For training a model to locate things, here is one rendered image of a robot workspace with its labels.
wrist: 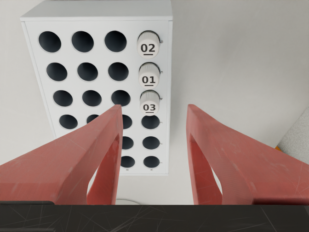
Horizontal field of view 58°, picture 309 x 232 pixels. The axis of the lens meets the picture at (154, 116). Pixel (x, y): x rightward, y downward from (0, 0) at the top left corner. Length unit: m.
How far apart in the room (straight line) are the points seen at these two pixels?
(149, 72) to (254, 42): 0.09
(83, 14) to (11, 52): 0.08
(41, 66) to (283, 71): 0.17
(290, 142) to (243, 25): 1.19
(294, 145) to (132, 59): 1.27
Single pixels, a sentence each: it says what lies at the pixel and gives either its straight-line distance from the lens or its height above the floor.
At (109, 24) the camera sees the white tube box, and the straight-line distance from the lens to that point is 0.16.
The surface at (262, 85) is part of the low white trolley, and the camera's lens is 0.23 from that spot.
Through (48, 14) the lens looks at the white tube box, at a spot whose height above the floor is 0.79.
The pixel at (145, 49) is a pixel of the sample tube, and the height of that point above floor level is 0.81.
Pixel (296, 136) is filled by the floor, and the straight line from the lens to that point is 1.37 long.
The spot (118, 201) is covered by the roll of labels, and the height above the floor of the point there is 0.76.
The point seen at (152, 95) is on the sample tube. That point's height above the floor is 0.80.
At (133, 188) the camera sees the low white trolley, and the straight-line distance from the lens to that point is 0.30.
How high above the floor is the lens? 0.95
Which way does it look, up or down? 55 degrees down
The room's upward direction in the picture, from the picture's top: 179 degrees counter-clockwise
